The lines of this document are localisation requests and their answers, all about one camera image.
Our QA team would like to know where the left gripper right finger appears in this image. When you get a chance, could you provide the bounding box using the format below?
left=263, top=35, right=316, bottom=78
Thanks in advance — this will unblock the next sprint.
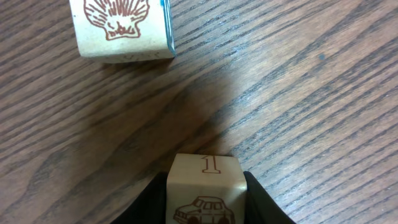
left=243, top=171, right=295, bottom=224

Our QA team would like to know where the white block blue number side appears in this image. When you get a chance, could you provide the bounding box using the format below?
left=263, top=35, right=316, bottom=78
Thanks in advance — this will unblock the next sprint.
left=69, top=0, right=176, bottom=63

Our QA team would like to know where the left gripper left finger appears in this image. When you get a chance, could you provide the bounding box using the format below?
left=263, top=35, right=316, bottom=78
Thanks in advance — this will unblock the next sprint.
left=111, top=172, right=168, bottom=224

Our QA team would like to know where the plain white wooden block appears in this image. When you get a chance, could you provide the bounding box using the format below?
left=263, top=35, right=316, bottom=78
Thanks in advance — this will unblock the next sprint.
left=165, top=154, right=248, bottom=224

